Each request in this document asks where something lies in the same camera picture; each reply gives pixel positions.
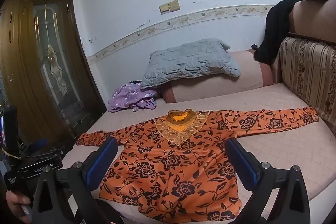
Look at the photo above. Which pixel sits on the person's left hand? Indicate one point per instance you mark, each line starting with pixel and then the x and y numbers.
pixel 15 200

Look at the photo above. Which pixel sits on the purple floral garment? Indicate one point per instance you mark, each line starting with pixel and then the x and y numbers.
pixel 131 98

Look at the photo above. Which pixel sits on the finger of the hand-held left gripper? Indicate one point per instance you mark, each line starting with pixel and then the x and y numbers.
pixel 39 144

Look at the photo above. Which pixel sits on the wooden door with stained glass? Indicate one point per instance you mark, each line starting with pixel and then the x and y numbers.
pixel 29 69

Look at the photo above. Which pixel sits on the striped floral cushion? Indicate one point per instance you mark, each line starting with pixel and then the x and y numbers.
pixel 307 74

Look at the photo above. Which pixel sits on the orange black floral sweater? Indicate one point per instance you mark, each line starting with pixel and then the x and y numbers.
pixel 170 161

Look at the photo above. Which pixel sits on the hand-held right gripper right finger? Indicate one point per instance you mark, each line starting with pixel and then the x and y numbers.
pixel 241 161

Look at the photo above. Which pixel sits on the beige wall switch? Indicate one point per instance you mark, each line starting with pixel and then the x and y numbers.
pixel 174 6
pixel 164 8

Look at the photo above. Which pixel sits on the pink bolster cushion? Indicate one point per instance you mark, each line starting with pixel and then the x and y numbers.
pixel 236 82

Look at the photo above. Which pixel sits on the black garment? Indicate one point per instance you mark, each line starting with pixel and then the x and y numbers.
pixel 275 29

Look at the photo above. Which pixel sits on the pink padded headboard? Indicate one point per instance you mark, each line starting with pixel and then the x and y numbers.
pixel 315 19

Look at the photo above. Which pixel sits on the grey quilted pillow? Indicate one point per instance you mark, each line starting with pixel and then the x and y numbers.
pixel 189 61

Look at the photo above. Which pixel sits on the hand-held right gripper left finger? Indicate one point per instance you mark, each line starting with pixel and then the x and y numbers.
pixel 101 161

